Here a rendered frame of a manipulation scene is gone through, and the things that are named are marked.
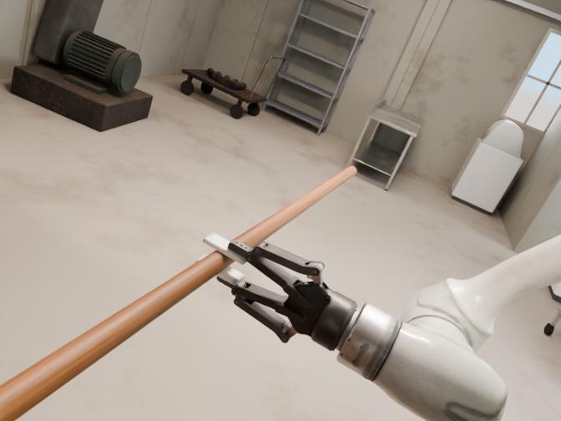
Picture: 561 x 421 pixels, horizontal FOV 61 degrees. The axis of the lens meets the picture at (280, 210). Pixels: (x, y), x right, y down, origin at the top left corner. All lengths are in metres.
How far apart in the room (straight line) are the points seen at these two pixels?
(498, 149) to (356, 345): 6.52
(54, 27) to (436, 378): 4.74
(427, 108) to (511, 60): 1.26
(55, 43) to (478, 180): 5.35
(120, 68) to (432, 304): 4.11
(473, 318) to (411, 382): 0.17
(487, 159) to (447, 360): 6.47
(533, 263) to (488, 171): 6.38
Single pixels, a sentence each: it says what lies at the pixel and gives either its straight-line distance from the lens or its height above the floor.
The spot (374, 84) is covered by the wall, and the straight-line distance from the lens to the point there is 7.67.
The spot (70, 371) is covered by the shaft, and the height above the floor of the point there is 1.20.
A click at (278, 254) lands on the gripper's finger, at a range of 0.66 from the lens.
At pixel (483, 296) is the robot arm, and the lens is 0.77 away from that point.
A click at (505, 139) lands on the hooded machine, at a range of 7.07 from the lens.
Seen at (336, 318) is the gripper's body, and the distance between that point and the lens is 0.64.
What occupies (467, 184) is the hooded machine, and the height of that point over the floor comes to 0.28.
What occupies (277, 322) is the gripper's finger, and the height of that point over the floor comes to 1.15.
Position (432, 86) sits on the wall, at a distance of 7.61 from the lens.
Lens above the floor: 1.55
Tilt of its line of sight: 22 degrees down
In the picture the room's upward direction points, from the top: 22 degrees clockwise
